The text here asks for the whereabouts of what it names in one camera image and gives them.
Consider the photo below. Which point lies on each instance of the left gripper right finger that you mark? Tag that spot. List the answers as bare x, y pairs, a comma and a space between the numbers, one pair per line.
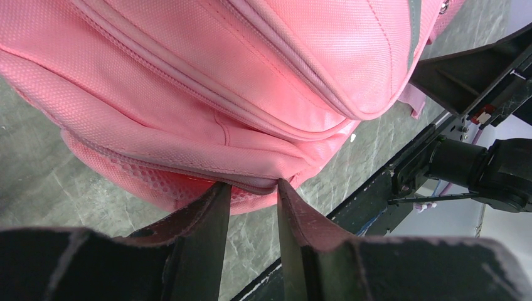
322, 261

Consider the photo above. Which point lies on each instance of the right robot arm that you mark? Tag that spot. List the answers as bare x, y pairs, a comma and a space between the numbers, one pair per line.
499, 176

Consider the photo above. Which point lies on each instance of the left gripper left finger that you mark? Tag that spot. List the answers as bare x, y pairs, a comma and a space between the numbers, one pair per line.
179, 257

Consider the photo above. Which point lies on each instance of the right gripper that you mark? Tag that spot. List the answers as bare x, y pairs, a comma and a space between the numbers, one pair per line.
486, 84

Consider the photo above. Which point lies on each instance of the pink backpack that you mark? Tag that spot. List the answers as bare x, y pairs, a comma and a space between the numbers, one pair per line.
164, 98

